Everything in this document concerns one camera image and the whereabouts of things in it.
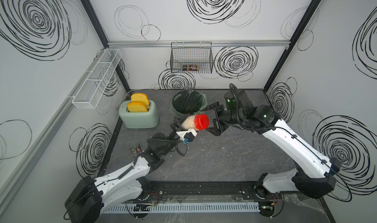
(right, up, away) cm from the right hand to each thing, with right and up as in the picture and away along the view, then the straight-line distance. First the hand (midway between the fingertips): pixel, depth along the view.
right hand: (200, 117), depth 61 cm
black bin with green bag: (-6, +7, +31) cm, 32 cm away
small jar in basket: (-2, +28, +28) cm, 39 cm away
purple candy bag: (-37, -22, +26) cm, 50 cm away
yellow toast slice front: (-35, +4, +24) cm, 43 cm away
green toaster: (-36, -4, +30) cm, 47 cm away
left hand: (-5, -1, +8) cm, 9 cm away
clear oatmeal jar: (-5, -3, +2) cm, 6 cm away
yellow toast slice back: (-35, +9, +27) cm, 45 cm away
